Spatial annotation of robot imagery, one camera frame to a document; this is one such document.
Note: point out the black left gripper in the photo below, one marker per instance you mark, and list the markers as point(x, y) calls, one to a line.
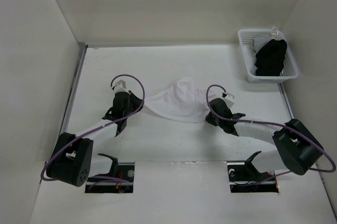
point(137, 102)

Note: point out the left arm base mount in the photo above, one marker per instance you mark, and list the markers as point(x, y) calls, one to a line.
point(109, 176)

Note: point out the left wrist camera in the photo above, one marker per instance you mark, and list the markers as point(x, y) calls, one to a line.
point(119, 86)

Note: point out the black tank top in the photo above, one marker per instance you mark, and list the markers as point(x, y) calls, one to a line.
point(270, 59)

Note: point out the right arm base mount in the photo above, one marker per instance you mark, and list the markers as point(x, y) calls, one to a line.
point(245, 178)

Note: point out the white tank top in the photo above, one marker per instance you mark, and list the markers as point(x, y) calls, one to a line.
point(183, 101)

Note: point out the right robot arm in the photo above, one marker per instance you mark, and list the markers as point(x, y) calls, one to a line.
point(296, 149)

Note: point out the grey white garment in basket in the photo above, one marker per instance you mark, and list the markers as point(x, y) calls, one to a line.
point(259, 42)

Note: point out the white basket tag loop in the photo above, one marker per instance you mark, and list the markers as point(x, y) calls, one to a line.
point(274, 32)

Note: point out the white plastic laundry basket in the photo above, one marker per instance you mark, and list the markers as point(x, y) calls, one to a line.
point(290, 69)

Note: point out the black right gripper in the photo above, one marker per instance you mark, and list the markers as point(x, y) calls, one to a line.
point(209, 119)

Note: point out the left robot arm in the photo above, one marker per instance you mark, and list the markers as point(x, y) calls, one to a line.
point(71, 159)

